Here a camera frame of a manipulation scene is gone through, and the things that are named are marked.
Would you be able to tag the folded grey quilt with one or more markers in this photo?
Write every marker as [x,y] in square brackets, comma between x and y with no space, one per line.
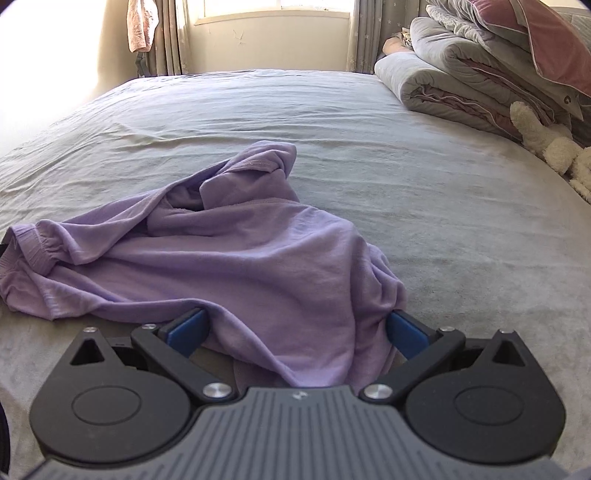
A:
[451,67]

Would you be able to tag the pink hanging towel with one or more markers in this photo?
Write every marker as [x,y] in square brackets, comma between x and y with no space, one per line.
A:
[141,21]

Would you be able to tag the purple garment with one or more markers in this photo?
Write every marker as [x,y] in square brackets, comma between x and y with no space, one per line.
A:
[295,294]

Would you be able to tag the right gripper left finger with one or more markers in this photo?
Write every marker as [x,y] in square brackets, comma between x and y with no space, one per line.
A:
[167,349]

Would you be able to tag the grey curtain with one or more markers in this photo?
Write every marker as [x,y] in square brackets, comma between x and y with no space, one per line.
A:
[371,23]

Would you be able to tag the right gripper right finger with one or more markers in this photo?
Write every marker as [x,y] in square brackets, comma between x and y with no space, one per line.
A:
[425,350]

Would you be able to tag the pink grey pillow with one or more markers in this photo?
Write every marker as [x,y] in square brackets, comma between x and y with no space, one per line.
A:
[558,53]

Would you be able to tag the grey bed sheet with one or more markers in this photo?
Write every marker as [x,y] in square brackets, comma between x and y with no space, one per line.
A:
[483,234]

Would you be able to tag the white plush toy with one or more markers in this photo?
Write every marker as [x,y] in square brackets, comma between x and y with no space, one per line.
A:
[560,152]

